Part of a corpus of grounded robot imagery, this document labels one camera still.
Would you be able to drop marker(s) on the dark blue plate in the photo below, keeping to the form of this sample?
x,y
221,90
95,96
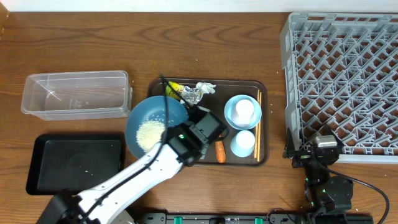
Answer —
x,y
152,108

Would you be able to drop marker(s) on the wooden chopstick right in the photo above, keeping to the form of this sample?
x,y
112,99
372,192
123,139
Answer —
x,y
258,153

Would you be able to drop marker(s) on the grey dishwasher rack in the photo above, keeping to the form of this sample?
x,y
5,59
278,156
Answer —
x,y
341,70

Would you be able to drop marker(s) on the orange carrot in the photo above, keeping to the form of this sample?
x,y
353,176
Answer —
x,y
220,152

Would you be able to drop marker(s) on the light blue bowl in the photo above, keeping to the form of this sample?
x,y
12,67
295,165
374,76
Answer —
x,y
230,108

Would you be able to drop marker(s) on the white cup in bowl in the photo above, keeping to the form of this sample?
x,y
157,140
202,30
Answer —
x,y
244,110

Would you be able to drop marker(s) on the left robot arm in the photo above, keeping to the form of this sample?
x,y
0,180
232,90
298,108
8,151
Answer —
x,y
180,146

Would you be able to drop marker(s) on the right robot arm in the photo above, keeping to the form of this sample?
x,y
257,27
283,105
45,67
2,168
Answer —
x,y
330,196

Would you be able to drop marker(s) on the black plastic tray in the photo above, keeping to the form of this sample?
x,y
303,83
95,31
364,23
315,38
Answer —
x,y
75,162

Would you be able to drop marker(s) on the light blue cup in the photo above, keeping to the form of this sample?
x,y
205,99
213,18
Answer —
x,y
242,145

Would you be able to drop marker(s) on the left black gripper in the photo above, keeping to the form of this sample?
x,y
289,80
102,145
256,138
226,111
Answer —
x,y
210,142

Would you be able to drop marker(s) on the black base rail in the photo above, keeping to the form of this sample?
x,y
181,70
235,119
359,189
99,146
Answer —
x,y
272,218

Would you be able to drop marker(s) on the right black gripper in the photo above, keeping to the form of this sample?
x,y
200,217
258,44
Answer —
x,y
302,156

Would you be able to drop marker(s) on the pile of white rice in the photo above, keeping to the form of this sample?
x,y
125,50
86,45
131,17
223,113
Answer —
x,y
149,134

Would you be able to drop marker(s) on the clear plastic bin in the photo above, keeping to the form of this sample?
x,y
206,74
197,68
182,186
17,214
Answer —
x,y
77,95

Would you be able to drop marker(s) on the yellow foil snack wrapper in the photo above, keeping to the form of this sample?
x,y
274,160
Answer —
x,y
182,92

